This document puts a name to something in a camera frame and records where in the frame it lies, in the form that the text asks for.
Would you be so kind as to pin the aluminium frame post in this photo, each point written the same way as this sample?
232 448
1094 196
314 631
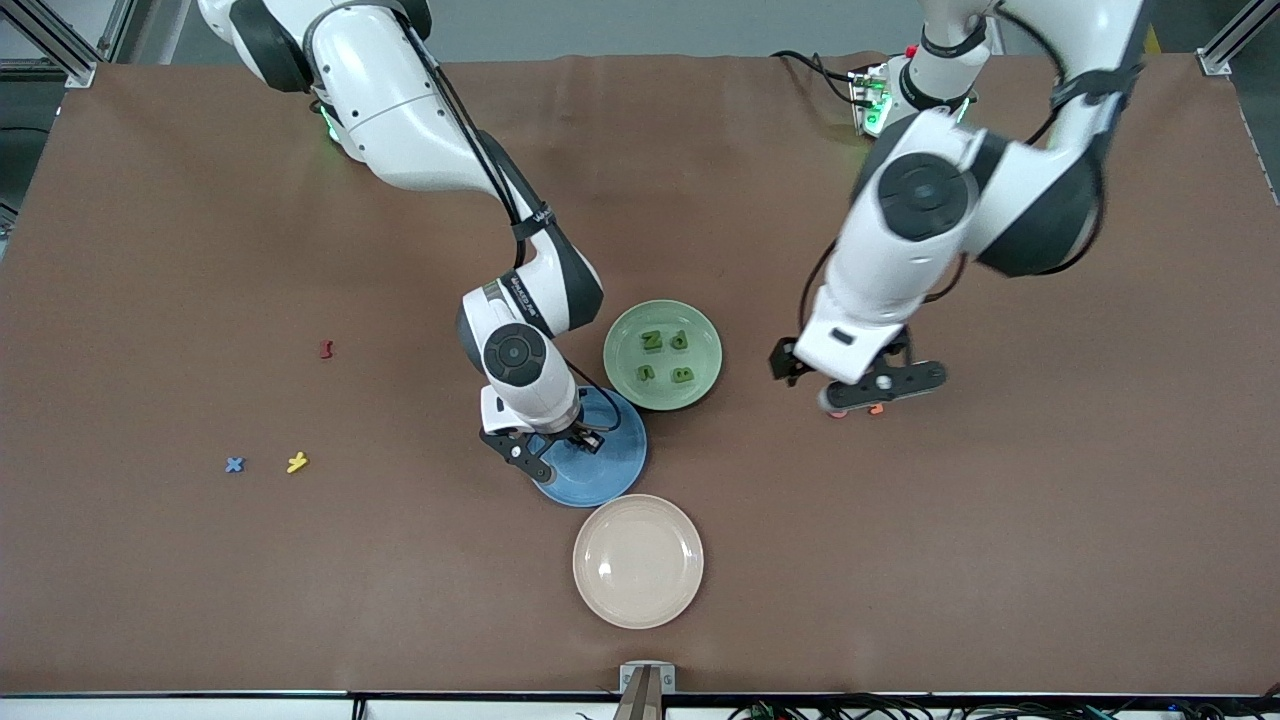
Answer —
1225 50
60 50

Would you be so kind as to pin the yellow foam letter K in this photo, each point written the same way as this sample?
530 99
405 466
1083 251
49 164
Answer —
296 463

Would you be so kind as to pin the green foam letter P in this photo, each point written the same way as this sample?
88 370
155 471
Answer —
679 340

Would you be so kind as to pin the cream plate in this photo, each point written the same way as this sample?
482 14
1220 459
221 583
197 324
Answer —
638 561

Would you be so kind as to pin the green foam letter B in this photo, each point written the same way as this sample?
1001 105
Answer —
683 375

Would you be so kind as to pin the metal table edge bracket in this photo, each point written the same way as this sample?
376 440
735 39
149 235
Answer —
647 690

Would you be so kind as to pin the brown table mat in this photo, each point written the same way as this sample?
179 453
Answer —
200 250

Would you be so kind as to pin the green foam letter N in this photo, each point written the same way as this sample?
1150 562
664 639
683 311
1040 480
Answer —
651 340

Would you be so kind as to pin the green plate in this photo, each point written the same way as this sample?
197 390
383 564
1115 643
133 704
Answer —
700 395

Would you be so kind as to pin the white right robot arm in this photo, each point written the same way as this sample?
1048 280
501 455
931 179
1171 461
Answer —
400 120

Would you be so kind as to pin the blue plate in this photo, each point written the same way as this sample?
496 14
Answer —
612 472

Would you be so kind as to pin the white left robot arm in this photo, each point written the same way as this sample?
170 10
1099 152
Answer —
920 250

